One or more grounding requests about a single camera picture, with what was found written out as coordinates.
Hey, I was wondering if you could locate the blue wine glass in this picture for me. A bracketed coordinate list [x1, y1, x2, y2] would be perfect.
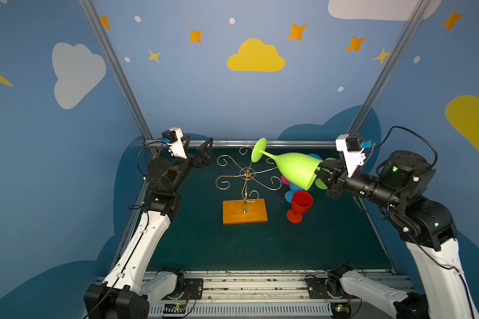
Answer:
[284, 183, 303, 203]
[307, 154, 323, 161]

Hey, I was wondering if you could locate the green wine glass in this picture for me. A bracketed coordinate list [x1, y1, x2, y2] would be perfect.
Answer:
[314, 158, 336, 190]
[251, 138, 322, 191]

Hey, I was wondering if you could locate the red wine glass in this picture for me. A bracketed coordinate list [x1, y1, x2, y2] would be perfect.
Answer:
[287, 191, 313, 223]

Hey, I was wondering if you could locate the pink wine glass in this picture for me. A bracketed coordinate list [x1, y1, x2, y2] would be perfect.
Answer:
[280, 175, 290, 185]

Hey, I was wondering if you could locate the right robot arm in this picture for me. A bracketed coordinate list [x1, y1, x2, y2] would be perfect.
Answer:
[316, 150, 479, 318]

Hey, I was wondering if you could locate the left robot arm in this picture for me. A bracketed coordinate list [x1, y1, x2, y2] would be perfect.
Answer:
[84, 131, 214, 318]

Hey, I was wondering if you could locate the orange wooden rack base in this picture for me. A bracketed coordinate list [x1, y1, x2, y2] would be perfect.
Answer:
[223, 199, 268, 225]

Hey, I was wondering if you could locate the right circuit board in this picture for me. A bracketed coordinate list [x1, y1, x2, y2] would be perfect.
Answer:
[331, 304, 351, 319]

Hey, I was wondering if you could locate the circuit board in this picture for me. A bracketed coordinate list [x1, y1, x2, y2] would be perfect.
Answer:
[331, 304, 351, 319]
[161, 303, 188, 318]

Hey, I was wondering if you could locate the left circuit board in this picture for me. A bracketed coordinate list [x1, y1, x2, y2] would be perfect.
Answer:
[161, 303, 188, 318]

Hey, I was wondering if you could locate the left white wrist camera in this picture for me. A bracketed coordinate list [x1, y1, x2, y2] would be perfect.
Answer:
[162, 128, 187, 159]

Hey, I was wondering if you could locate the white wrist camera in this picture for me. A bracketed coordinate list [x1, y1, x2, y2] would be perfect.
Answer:
[335, 134, 375, 178]
[162, 128, 187, 159]

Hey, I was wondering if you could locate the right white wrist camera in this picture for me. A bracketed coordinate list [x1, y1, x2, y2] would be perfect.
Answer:
[335, 134, 375, 178]

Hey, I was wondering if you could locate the aluminium frame back bar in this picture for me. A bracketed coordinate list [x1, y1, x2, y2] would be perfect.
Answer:
[144, 138, 354, 150]

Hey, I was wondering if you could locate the aluminium frame right post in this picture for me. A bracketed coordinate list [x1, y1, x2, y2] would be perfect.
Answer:
[347, 0, 431, 134]

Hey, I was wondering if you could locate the aluminium frame post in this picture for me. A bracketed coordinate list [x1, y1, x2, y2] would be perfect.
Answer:
[79, 0, 154, 142]
[347, 0, 431, 134]

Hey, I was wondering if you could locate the gold wire glass rack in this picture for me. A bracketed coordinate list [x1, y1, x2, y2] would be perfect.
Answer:
[215, 146, 283, 203]

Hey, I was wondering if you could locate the right floor edge rail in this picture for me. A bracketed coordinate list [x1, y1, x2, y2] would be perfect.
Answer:
[353, 196, 396, 275]

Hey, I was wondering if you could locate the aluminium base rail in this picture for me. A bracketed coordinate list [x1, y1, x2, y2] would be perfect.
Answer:
[81, 270, 428, 319]

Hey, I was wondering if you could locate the aluminium frame left post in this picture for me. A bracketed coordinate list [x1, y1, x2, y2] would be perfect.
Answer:
[79, 0, 154, 142]

